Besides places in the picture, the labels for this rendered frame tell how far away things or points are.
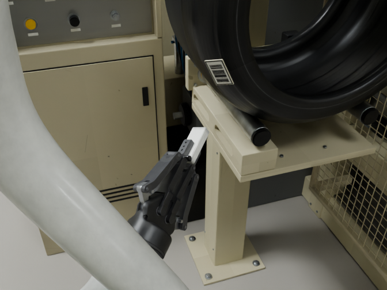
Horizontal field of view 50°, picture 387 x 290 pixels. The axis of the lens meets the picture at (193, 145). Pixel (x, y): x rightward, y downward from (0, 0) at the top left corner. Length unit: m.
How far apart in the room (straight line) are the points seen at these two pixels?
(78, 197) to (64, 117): 1.14
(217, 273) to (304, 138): 0.84
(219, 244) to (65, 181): 1.36
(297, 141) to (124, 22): 0.70
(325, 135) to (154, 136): 0.71
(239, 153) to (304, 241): 1.07
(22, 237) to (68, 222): 1.67
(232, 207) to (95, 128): 0.58
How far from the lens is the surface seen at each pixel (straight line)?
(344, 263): 1.91
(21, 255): 1.97
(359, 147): 1.11
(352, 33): 1.20
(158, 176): 0.64
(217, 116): 1.04
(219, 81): 0.81
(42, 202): 0.36
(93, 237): 0.37
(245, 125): 0.93
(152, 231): 0.62
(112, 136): 1.56
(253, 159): 0.93
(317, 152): 1.06
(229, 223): 1.62
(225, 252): 1.74
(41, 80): 1.43
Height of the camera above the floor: 1.40
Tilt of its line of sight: 35 degrees down
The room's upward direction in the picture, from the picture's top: straight up
